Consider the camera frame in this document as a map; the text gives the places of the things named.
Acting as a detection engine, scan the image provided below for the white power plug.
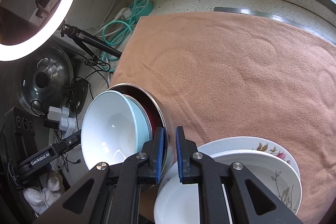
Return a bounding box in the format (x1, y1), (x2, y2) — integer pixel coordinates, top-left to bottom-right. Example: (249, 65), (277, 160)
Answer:
(96, 7), (132, 35)

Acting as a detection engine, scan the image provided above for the person's left hand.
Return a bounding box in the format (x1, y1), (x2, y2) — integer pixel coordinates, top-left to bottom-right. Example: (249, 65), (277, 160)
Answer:
(23, 172), (65, 215)

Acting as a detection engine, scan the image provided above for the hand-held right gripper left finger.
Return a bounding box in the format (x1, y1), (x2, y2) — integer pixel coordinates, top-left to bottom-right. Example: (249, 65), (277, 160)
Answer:
(34, 126), (165, 224)

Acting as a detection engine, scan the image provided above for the light blue bowl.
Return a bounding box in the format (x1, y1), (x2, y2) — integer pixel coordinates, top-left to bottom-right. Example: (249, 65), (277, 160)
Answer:
(81, 90), (154, 170)

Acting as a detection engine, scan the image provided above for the glass pot lid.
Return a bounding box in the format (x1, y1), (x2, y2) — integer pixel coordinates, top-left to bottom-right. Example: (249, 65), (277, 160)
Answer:
(17, 55), (74, 115)

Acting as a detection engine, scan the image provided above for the white plug adapter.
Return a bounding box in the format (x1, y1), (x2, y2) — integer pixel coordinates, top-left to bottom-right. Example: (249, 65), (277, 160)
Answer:
(47, 106), (76, 131)

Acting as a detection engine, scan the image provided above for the black tripod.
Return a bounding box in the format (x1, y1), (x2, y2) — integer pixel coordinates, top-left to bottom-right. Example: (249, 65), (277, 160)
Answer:
(60, 24), (122, 59)

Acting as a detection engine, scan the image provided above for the stainless steel sink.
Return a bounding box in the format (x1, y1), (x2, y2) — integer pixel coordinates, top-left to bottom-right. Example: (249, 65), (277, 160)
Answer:
(214, 7), (336, 46)

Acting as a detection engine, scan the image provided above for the pink-brown fringed cloth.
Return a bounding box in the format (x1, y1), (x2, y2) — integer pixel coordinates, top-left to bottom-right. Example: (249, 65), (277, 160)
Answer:
(109, 12), (336, 216)

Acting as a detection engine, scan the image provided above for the large stainless steel bowl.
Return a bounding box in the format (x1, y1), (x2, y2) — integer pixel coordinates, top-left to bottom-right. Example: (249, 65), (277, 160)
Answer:
(108, 83), (177, 191)

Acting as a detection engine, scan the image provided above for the red steel bowl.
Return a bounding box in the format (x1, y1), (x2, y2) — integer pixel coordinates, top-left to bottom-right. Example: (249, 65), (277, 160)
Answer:
(123, 93), (164, 140)

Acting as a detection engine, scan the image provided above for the black appliance with knobs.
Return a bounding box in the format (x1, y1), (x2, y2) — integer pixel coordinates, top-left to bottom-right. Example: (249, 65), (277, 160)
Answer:
(4, 107), (40, 164)

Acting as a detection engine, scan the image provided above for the white plate grey leaf print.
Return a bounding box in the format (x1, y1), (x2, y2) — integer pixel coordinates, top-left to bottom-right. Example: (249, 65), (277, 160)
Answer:
(154, 150), (302, 224)

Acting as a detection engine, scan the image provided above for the large pink floral plate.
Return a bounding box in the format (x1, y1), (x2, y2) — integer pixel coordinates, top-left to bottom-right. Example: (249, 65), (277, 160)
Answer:
(196, 136), (300, 182)

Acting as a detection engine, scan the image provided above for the black cabled device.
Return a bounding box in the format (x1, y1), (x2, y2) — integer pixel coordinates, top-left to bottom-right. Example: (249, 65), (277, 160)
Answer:
(66, 78), (90, 111)

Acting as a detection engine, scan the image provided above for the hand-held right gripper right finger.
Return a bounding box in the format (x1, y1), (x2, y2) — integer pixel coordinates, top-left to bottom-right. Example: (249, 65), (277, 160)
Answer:
(175, 126), (302, 224)

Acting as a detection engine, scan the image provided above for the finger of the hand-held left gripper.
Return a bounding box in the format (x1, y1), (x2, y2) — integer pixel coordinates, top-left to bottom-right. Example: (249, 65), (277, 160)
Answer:
(51, 131), (82, 153)

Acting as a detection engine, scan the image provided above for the green hose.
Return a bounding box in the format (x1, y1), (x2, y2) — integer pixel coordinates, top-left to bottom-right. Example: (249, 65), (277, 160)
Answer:
(101, 0), (154, 72)

